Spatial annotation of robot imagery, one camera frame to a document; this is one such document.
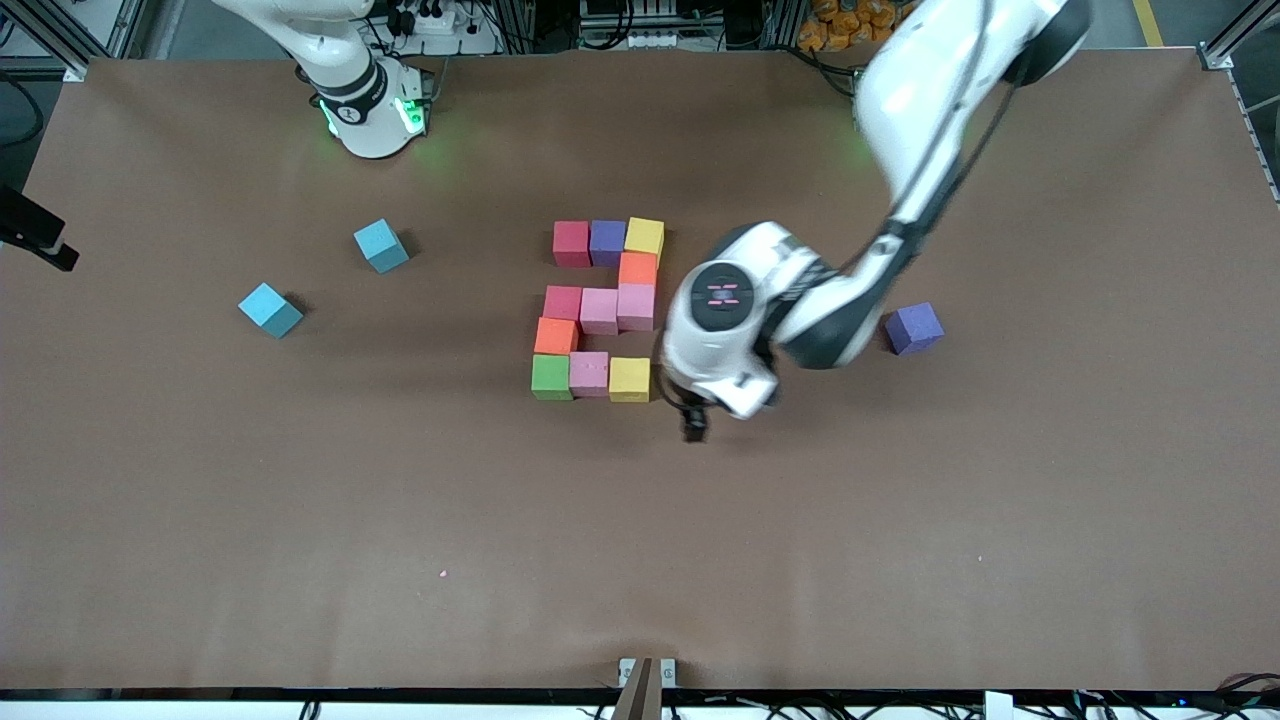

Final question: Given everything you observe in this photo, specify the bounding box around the pink foam block with notch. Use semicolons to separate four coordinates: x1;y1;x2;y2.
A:
568;351;612;399

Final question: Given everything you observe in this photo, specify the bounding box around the green foam block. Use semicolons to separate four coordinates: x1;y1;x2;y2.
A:
530;354;575;402

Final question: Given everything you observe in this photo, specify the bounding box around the brown table cover sheet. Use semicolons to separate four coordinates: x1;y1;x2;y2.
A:
0;48;1280;693

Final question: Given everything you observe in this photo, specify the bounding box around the blue foam block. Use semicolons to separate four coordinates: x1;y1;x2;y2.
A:
238;282;304;339
353;218;411;273

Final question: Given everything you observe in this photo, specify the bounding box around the silver metal rack equipment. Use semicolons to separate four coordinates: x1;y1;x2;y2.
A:
578;0;696;51

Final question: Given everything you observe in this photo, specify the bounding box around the bag of orange items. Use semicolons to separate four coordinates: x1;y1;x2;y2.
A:
797;0;916;53

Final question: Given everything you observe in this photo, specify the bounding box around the white power strip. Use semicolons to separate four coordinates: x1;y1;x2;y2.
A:
385;0;501;56

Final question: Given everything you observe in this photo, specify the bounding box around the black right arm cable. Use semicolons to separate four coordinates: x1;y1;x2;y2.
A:
0;70;46;151

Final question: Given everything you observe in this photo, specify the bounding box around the aluminium frame profile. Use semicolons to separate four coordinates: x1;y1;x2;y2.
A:
0;0;151;83
1200;0;1280;206

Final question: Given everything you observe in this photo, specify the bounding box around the metal bracket with brown wedge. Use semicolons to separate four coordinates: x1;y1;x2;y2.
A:
612;657;679;720

